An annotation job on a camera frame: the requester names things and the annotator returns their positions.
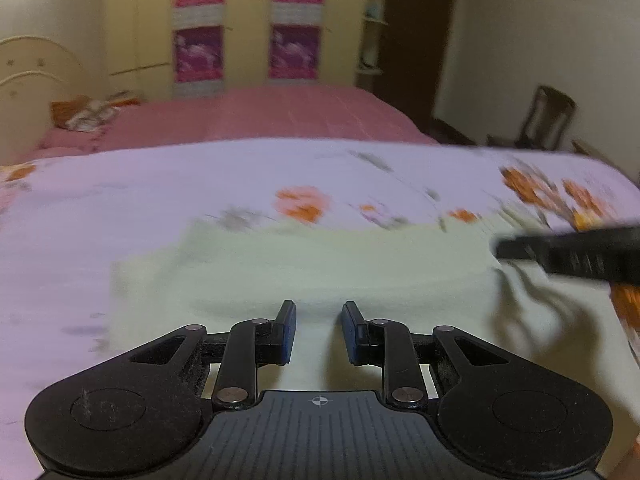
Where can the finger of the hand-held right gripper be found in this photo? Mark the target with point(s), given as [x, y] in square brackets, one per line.
[520, 247]

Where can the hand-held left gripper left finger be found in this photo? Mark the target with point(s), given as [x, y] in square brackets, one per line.
[286, 332]

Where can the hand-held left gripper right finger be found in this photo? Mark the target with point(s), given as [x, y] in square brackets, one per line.
[351, 332]

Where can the light green sweater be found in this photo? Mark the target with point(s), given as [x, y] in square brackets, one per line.
[325, 265]

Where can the dark wooden chair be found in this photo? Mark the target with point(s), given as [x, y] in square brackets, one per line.
[545, 115]

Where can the pink bed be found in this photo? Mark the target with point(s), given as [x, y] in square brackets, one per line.
[275, 115]

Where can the dark wooden door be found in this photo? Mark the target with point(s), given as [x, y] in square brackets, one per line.
[420, 45]

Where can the purple floral bedsheet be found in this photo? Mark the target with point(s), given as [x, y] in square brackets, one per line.
[100, 200]

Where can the cream corner shelf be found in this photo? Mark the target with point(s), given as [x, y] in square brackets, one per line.
[372, 35]

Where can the cream wardrobe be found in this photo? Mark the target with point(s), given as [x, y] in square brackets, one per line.
[248, 35]

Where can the cream round headboard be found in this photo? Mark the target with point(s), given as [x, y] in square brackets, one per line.
[30, 70]

